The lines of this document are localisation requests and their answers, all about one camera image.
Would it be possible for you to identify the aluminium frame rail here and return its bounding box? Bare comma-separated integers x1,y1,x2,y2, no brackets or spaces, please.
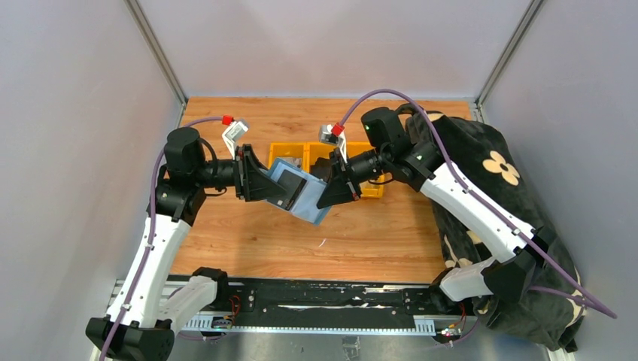
86,276,478,360

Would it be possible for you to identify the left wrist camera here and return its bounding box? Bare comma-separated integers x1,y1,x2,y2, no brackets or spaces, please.
221,119,250,158

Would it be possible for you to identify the black floral plush blanket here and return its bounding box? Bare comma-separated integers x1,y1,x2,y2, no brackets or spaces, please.
393,102,587,355

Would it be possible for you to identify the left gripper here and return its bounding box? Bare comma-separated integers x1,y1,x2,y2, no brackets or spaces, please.
193,144,287,201

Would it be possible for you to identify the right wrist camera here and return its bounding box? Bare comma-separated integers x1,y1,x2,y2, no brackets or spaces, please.
319,123,348,162

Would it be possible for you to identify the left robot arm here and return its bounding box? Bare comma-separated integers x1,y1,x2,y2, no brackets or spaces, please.
86,120,284,360

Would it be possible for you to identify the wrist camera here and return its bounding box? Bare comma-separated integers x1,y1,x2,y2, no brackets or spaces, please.
319,123,348,162
221,119,250,158

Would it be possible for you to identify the middle yellow bin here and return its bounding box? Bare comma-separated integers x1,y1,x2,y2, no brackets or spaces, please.
302,141,336,174

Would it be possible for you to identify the black cards stack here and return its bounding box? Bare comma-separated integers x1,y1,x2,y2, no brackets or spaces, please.
309,157,331,182

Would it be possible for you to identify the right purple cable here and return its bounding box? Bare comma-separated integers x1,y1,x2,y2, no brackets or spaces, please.
330,88,618,320

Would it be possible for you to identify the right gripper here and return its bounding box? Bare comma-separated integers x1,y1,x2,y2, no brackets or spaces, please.
317,147,390,208

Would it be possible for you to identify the right yellow bin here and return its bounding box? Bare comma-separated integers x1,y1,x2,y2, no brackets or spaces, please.
346,141,384,199

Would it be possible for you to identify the white grey cards stack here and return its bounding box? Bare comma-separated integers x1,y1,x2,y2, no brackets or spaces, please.
282,157,302,168

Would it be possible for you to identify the black credit card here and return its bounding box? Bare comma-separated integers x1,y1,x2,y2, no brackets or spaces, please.
269,169,307,211

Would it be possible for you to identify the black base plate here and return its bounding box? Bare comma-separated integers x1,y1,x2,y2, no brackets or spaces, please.
181,278,481,331

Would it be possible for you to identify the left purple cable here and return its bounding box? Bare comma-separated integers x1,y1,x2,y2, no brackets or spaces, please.
97,115,235,361

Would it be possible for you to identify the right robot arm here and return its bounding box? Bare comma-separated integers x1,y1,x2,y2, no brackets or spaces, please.
317,104,555,314

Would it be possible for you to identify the purple cable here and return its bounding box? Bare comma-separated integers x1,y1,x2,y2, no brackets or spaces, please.
330,88,618,320
97,115,235,361

